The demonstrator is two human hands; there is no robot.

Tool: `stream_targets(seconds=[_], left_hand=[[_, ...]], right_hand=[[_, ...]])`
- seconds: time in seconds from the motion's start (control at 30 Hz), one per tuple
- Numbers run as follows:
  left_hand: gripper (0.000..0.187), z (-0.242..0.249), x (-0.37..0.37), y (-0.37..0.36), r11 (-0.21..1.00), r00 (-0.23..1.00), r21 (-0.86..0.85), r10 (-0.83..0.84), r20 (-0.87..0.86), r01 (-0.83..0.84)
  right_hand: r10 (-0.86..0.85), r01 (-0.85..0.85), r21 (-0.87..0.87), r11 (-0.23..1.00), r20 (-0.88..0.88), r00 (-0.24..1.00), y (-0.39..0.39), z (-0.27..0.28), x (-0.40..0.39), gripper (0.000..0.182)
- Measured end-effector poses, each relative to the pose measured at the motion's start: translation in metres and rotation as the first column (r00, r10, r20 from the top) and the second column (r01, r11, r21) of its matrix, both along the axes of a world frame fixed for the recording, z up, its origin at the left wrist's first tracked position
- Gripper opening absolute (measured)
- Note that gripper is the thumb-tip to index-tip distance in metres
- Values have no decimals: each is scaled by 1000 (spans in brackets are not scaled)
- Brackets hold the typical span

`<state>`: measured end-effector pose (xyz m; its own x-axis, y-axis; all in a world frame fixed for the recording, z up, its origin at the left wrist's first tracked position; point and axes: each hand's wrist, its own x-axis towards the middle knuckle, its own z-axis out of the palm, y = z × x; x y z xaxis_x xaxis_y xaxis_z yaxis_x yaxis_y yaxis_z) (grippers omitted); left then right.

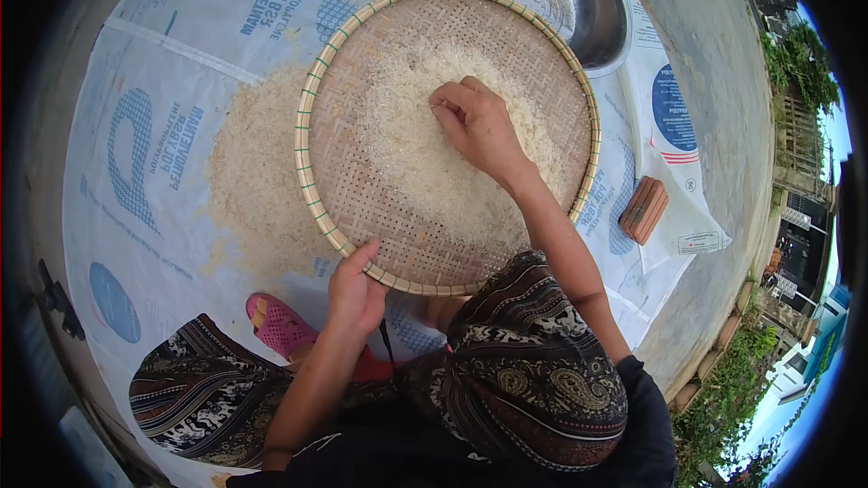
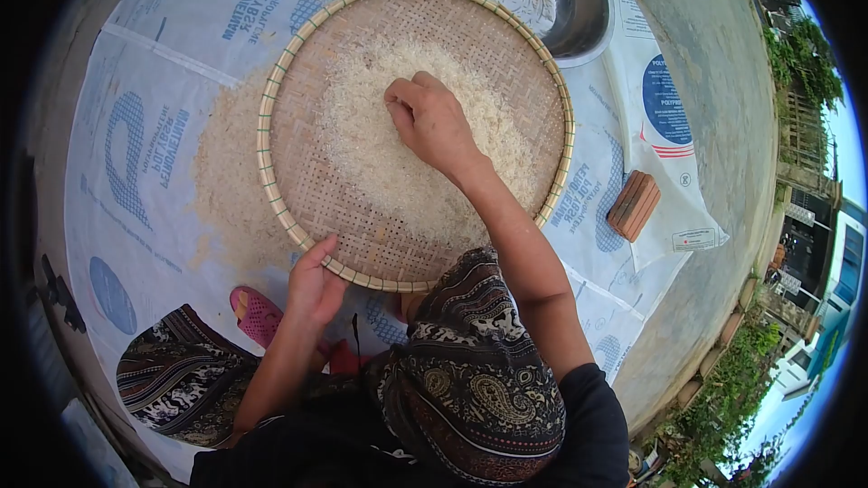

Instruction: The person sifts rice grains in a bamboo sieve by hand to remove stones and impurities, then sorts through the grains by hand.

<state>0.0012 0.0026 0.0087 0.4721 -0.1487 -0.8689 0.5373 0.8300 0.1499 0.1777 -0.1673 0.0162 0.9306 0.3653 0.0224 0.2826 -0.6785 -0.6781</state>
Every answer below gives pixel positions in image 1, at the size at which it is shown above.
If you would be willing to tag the person's left hand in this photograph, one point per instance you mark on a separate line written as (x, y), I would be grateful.
(352, 298)

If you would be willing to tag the person's right hand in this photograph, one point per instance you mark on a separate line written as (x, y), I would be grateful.
(485, 132)

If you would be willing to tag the person's right thumb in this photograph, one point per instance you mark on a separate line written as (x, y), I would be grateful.
(449, 127)

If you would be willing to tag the person's left thumb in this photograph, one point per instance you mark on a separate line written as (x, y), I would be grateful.
(364, 254)

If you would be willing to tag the person's right fingers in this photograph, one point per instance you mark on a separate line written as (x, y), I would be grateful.
(461, 91)

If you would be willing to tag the round woven bamboo tray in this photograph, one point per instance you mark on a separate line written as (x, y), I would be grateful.
(380, 203)

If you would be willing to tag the heap of white rice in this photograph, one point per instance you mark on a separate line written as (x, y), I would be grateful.
(420, 156)

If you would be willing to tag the pile of rice husks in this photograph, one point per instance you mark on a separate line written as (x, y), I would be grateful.
(258, 176)

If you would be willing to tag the round metal basin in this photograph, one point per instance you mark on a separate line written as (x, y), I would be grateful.
(597, 13)

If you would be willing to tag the person's legs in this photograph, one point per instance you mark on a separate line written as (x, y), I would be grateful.
(542, 366)

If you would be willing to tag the person's body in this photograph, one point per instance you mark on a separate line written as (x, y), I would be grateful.
(407, 461)

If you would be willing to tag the red clay brick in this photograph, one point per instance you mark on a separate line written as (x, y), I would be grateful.
(643, 211)

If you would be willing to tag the white printed plastic sack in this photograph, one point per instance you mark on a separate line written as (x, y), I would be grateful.
(671, 115)

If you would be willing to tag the white woven plastic tarp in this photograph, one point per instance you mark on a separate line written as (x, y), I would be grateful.
(169, 47)

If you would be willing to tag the black angular object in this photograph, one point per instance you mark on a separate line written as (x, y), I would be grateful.
(61, 301)

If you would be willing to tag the wooden fence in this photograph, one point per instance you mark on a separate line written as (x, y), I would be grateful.
(800, 142)

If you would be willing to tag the row of clay edging bricks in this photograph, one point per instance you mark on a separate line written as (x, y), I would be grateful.
(719, 339)

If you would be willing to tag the green bush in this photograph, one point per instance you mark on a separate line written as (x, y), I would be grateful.
(803, 64)

